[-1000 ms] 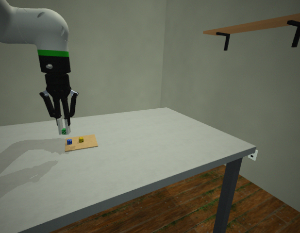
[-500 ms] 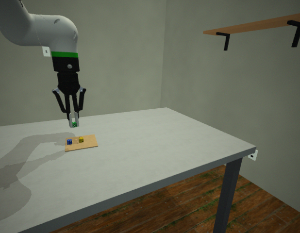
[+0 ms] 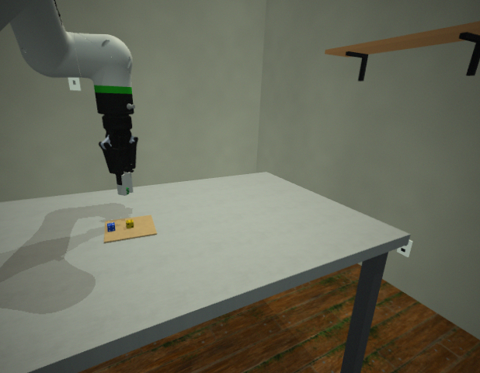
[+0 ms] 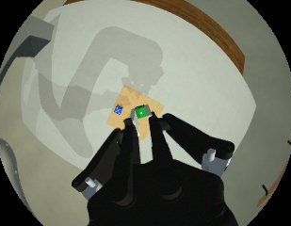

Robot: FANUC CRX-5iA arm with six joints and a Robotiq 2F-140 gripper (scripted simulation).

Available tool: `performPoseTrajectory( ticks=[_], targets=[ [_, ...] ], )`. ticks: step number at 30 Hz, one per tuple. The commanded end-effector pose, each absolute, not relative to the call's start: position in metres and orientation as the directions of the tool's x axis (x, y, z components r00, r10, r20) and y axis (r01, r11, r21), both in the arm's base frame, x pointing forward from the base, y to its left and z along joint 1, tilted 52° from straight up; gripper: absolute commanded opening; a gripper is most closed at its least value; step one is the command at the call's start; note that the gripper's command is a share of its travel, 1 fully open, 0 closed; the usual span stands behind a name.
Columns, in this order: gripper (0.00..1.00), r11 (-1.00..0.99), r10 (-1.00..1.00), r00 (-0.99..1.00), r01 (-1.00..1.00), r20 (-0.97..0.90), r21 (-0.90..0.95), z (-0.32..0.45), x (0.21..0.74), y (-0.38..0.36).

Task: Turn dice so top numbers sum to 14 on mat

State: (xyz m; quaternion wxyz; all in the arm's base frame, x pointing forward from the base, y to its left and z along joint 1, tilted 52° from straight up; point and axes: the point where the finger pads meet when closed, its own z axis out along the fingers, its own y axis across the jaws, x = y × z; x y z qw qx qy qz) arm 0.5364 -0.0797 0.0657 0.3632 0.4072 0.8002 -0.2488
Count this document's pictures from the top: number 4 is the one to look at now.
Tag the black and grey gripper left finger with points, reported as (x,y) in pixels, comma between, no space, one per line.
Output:
(119,155)

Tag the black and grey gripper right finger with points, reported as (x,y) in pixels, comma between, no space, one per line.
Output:
(214,154)

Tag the blue die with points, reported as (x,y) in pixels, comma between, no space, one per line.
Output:
(118,109)

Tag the tan square mat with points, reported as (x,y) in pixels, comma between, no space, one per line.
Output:
(128,99)

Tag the green die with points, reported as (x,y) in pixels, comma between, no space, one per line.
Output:
(141,112)

